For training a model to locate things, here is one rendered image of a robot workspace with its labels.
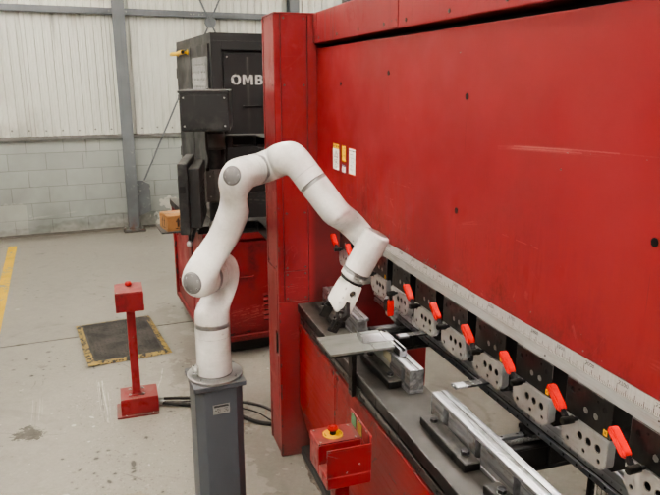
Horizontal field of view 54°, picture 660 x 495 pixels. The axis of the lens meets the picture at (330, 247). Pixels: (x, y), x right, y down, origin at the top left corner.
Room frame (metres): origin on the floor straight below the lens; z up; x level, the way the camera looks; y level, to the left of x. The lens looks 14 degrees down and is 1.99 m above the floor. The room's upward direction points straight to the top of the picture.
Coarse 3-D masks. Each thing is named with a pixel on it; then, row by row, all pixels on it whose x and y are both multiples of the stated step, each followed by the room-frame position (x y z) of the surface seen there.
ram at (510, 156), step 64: (640, 0) 1.28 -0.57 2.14; (320, 64) 3.17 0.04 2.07; (384, 64) 2.43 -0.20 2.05; (448, 64) 1.98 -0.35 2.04; (512, 64) 1.66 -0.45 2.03; (576, 64) 1.44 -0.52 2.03; (640, 64) 1.26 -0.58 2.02; (320, 128) 3.17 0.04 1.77; (384, 128) 2.42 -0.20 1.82; (448, 128) 1.96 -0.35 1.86; (512, 128) 1.65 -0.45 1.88; (576, 128) 1.42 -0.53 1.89; (640, 128) 1.24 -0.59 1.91; (384, 192) 2.41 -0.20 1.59; (448, 192) 1.94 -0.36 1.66; (512, 192) 1.63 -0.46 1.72; (576, 192) 1.40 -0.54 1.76; (640, 192) 1.23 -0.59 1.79; (384, 256) 2.40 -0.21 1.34; (448, 256) 1.93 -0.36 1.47; (512, 256) 1.61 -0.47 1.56; (576, 256) 1.38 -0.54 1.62; (640, 256) 1.21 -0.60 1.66; (576, 320) 1.36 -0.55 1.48; (640, 320) 1.19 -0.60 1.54; (640, 384) 1.17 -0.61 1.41
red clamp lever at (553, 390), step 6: (552, 384) 1.37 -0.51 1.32; (552, 390) 1.36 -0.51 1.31; (558, 390) 1.36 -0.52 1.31; (552, 396) 1.35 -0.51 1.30; (558, 396) 1.35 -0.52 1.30; (558, 402) 1.34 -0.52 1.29; (564, 402) 1.34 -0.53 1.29; (558, 408) 1.33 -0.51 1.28; (564, 408) 1.33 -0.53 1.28; (564, 414) 1.32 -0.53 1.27; (564, 420) 1.30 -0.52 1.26; (570, 420) 1.31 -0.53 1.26; (576, 420) 1.32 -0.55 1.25
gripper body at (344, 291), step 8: (344, 280) 1.86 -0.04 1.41; (336, 288) 1.88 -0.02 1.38; (344, 288) 1.84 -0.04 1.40; (352, 288) 1.83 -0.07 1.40; (360, 288) 1.84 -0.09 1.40; (328, 296) 1.91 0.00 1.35; (336, 296) 1.86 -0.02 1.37; (344, 296) 1.83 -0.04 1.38; (352, 296) 1.84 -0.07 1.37; (336, 304) 1.84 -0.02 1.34; (344, 304) 1.82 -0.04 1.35; (352, 304) 1.83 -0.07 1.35
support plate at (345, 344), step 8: (328, 336) 2.44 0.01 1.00; (336, 336) 2.44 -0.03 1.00; (344, 336) 2.44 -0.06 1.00; (352, 336) 2.44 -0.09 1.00; (320, 344) 2.37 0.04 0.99; (328, 344) 2.36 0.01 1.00; (336, 344) 2.36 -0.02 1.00; (344, 344) 2.36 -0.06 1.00; (352, 344) 2.36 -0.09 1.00; (360, 344) 2.36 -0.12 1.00; (368, 344) 2.36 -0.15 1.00; (376, 344) 2.36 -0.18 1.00; (384, 344) 2.36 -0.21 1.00; (392, 344) 2.36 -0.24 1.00; (328, 352) 2.28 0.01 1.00; (336, 352) 2.28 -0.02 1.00; (344, 352) 2.28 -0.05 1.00; (352, 352) 2.28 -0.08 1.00; (360, 352) 2.29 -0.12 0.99
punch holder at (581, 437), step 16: (576, 384) 1.34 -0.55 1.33; (576, 400) 1.34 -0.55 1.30; (592, 400) 1.29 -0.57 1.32; (592, 416) 1.28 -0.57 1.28; (608, 416) 1.24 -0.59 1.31; (624, 416) 1.24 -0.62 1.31; (576, 432) 1.32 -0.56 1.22; (592, 432) 1.27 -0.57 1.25; (624, 432) 1.24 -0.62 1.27; (576, 448) 1.32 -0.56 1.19; (592, 448) 1.27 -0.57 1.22; (608, 448) 1.23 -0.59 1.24; (592, 464) 1.26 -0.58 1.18; (608, 464) 1.23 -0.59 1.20; (624, 464) 1.25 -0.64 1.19
